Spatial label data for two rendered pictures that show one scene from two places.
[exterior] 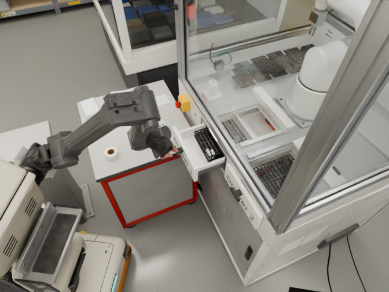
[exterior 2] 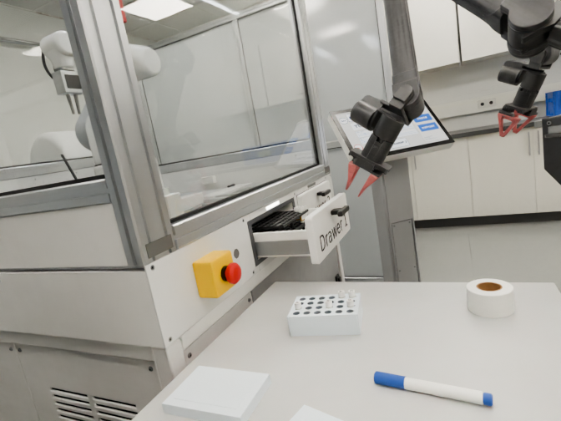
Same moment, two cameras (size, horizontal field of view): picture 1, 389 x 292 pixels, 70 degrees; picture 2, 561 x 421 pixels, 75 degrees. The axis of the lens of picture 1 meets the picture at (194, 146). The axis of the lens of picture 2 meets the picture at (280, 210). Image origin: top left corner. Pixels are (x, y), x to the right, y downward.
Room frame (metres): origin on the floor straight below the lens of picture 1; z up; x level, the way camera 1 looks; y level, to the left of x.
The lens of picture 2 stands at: (1.51, 0.67, 1.10)
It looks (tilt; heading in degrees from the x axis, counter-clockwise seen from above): 10 degrees down; 230
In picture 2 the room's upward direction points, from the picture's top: 10 degrees counter-clockwise
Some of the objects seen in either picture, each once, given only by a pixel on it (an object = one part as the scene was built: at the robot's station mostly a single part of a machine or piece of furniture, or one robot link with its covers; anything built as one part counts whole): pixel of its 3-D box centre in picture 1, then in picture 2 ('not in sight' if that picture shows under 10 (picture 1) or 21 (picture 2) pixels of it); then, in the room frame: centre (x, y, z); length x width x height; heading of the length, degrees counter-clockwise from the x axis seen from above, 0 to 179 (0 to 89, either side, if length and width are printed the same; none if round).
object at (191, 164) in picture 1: (184, 152); (331, 224); (0.83, 0.05, 0.87); 0.29 x 0.02 x 0.11; 23
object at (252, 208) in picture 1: (241, 194); (316, 202); (0.59, -0.21, 0.87); 0.29 x 0.02 x 0.11; 23
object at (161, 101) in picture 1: (158, 101); (218, 393); (1.31, 0.23, 0.77); 0.13 x 0.09 x 0.02; 114
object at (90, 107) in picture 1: (90, 108); not in sight; (1.23, 0.63, 0.78); 0.15 x 0.10 x 0.04; 30
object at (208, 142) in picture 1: (220, 141); (262, 230); (0.90, -0.13, 0.87); 0.22 x 0.18 x 0.06; 113
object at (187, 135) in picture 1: (221, 141); (260, 232); (0.91, -0.14, 0.86); 0.40 x 0.26 x 0.06; 113
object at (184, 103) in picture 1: (183, 103); (216, 273); (1.18, 0.06, 0.88); 0.07 x 0.05 x 0.07; 23
